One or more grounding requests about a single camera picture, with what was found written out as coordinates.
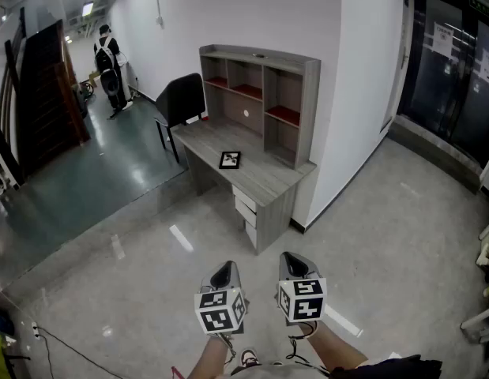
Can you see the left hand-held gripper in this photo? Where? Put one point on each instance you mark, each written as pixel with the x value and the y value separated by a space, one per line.
pixel 216 318

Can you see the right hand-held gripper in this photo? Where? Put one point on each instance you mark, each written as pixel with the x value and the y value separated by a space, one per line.
pixel 307 310

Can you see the black framed picture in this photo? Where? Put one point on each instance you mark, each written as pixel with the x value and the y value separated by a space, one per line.
pixel 230 160

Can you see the person's left forearm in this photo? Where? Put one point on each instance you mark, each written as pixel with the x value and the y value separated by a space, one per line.
pixel 210 357

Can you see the person's right forearm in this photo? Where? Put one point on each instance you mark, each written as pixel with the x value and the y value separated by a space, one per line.
pixel 335 350

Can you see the white cabinet drawer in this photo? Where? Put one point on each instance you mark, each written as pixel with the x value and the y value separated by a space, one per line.
pixel 246 211
pixel 251 235
pixel 244 196

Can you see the grey wooden desk with hutch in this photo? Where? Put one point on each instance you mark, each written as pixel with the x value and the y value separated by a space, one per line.
pixel 260 176

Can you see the person's white black shoe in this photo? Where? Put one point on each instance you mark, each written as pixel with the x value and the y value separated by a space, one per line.
pixel 250 357

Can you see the person's light grey shirt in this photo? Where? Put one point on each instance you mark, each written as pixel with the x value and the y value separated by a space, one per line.
pixel 275 371

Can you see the person's black garment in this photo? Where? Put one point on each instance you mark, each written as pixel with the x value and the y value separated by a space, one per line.
pixel 386 369

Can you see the grey door ramp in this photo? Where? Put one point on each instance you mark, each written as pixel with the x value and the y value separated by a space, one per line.
pixel 433 148

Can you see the black chair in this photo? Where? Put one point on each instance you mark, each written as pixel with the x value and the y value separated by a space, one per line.
pixel 179 97

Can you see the white power strip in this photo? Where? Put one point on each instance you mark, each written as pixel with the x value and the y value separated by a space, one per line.
pixel 36 330

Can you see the small black object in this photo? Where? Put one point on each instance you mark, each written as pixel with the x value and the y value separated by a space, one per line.
pixel 260 55

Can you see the white appliance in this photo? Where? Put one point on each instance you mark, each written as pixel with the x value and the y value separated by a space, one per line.
pixel 125 79

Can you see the glass double door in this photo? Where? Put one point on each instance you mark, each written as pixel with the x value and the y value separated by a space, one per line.
pixel 437 85

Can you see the small cardboard box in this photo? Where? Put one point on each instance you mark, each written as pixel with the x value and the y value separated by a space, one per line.
pixel 93 79

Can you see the dark wooden staircase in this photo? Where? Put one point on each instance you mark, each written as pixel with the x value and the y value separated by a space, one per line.
pixel 50 93

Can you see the long ceiling light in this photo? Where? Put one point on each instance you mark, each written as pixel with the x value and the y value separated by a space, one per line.
pixel 87 9

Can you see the green exit sign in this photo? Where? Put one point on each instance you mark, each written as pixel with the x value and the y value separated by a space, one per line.
pixel 482 4

